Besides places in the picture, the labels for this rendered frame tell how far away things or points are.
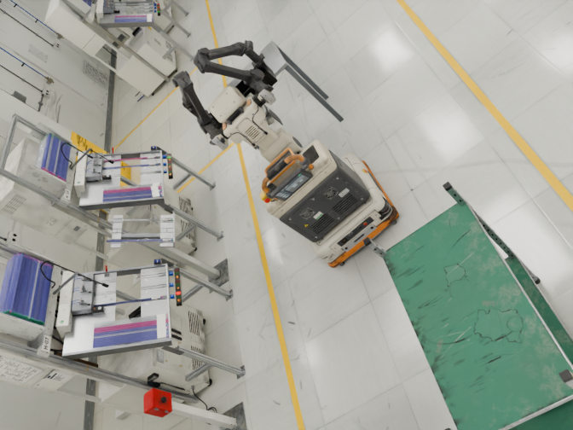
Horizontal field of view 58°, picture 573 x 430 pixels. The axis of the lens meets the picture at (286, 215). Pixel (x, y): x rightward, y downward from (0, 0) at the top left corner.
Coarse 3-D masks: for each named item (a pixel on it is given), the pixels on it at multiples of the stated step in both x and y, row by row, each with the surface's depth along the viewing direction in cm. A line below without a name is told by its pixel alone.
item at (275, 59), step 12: (264, 48) 443; (276, 48) 429; (264, 60) 433; (276, 60) 420; (288, 60) 453; (276, 72) 412; (288, 72) 415; (300, 72) 464; (228, 84) 457; (312, 84) 475; (324, 96) 487
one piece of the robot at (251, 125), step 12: (252, 96) 334; (252, 108) 325; (240, 120) 328; (252, 120) 329; (264, 120) 345; (228, 132) 331; (240, 132) 333; (252, 132) 334; (264, 132) 335; (276, 132) 354; (288, 132) 363; (252, 144) 338; (264, 144) 348; (276, 144) 352; (288, 144) 354; (300, 144) 365; (264, 156) 356; (276, 156) 358
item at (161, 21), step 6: (114, 0) 814; (126, 0) 813; (132, 0) 851; (138, 0) 843; (144, 0) 822; (156, 0) 860; (162, 0) 885; (126, 6) 875; (132, 6) 820; (138, 6) 827; (162, 6) 866; (168, 6) 832; (180, 6) 838; (126, 12) 830; (132, 12) 834; (138, 12) 829; (168, 12) 872; (186, 12) 844; (156, 18) 845; (162, 18) 847; (156, 24) 852; (162, 24) 854; (168, 24) 856; (126, 30) 849; (162, 30) 859
